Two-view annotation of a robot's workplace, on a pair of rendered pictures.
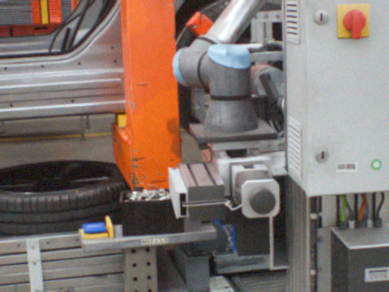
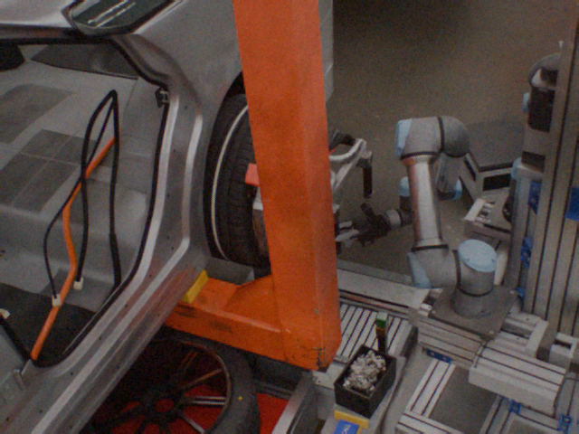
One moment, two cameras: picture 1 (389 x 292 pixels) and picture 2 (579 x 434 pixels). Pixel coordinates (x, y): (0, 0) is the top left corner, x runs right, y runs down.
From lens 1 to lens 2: 2.60 m
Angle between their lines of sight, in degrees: 52
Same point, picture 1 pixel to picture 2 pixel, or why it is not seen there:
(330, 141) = not seen: outside the picture
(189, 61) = (443, 275)
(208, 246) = not seen: hidden behind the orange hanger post
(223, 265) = not seen: hidden behind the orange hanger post
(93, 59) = (158, 262)
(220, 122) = (486, 309)
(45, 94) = (140, 330)
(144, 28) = (321, 242)
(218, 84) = (484, 286)
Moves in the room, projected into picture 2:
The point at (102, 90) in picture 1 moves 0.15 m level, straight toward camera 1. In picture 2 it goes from (175, 284) to (211, 297)
